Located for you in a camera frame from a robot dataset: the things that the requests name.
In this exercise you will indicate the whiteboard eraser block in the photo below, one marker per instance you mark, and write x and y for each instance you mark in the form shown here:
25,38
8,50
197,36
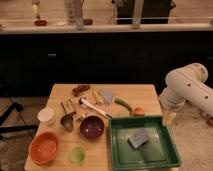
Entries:
68,106

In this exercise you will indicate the white handled utensil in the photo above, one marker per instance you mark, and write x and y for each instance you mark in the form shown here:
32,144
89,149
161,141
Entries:
83,101

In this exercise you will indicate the orange bowl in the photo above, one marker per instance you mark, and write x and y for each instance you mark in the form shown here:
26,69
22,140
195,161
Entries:
43,148

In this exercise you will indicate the metal measuring scoop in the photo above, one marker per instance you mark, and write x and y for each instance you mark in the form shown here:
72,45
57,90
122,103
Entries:
67,122

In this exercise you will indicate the black chair base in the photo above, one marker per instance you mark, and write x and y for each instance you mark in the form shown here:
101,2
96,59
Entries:
11,120

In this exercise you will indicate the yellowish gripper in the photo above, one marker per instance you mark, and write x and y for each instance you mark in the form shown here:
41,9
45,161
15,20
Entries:
169,118

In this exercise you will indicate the dark red dish on counter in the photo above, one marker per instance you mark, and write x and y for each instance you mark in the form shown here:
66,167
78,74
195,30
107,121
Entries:
88,21

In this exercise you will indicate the red bowl on counter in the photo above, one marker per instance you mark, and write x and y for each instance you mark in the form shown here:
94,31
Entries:
40,23

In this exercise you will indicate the grey blue cloth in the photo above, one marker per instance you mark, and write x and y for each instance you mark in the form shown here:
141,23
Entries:
107,95

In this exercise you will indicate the green plastic tray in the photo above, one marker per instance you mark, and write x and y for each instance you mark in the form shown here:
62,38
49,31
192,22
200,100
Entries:
159,152

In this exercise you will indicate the brown chocolate bar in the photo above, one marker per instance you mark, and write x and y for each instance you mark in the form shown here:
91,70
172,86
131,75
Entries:
80,88

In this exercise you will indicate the green pepper toy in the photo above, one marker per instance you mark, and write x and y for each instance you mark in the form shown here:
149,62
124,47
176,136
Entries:
124,104

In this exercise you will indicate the white cup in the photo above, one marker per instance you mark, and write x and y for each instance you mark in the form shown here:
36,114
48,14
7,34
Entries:
47,116

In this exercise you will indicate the small green cup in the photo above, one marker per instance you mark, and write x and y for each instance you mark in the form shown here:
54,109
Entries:
77,155

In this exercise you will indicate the blue grey sponge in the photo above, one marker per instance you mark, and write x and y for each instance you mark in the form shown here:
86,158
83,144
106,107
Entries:
138,139

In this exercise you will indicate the orange round fruit toy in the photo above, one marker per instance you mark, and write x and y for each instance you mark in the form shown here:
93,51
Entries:
138,111

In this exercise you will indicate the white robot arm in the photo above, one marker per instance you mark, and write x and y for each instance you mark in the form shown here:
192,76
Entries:
186,84

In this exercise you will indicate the dark red bowl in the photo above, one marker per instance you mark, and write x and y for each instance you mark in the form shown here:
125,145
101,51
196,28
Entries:
92,127

